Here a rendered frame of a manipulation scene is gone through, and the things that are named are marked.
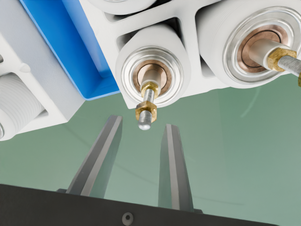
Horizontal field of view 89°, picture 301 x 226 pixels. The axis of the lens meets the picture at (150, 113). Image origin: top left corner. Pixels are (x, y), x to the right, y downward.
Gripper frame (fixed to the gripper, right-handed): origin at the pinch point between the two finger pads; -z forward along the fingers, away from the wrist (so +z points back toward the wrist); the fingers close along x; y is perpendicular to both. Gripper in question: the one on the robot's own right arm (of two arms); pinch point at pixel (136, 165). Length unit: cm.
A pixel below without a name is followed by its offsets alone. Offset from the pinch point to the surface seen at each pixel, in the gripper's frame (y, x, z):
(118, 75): 0.4, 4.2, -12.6
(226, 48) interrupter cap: -4.8, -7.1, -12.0
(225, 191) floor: 62, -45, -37
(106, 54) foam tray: 0.2, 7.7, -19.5
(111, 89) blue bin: 10.5, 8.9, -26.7
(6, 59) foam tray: 4.0, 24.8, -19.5
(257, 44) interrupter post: -5.7, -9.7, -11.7
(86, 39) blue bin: 2.9, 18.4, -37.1
